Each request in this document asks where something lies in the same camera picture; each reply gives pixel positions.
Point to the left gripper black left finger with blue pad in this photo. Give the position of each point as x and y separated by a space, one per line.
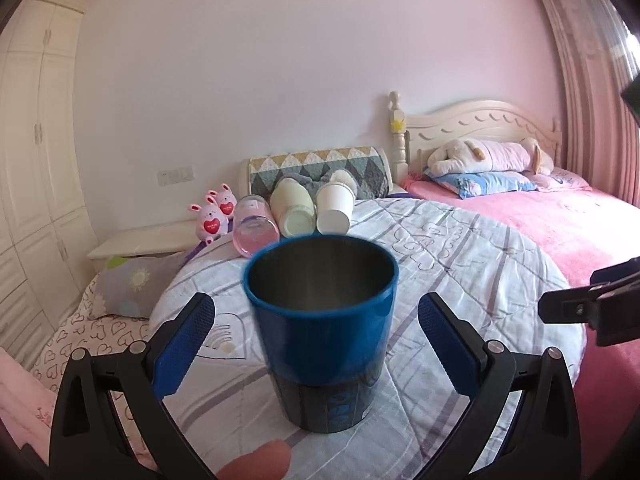
88 440

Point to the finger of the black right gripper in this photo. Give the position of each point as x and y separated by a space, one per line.
615 273
571 305

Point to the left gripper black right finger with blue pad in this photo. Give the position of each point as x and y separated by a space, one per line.
543 438

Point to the blue black metal cup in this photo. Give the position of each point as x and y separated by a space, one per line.
323 306

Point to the white paper cup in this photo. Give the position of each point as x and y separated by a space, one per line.
335 203

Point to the pale green cup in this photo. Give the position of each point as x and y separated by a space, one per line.
293 208

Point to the person's left hand thumb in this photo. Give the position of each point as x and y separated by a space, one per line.
269 462

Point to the pink bed cover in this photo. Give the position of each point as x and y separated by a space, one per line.
582 231

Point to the folded pink blanket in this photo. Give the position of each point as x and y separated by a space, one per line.
27 408

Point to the heart pattern bed sheet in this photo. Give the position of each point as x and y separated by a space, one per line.
100 336

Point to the grey flower pillow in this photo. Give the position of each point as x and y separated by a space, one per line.
131 287

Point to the blue cartoon pillow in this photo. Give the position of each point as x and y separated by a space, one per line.
483 184

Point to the white pink dog plush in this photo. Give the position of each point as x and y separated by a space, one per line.
472 156

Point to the cream wardrobe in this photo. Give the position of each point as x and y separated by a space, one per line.
46 234

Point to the diamond pattern quilted cushion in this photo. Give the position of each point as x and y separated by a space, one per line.
367 164

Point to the cream bed headboard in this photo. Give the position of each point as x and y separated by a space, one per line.
415 137

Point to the pink curtain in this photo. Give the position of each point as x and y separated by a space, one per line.
601 138

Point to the grey cat plush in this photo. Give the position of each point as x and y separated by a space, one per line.
312 187

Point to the cream bedside cabinet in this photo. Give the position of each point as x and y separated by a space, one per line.
149 240

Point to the purple pillow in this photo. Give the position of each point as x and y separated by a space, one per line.
202 249

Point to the clear jar with pink sugar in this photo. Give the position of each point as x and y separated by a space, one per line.
253 226

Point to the pink rabbit plush front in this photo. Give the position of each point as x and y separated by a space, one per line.
212 223

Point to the pink rabbit plush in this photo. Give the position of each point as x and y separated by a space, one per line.
226 201
212 223

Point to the pink rabbit plush rear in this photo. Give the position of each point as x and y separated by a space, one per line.
226 201

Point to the wall switch panel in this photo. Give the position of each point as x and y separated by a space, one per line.
175 176

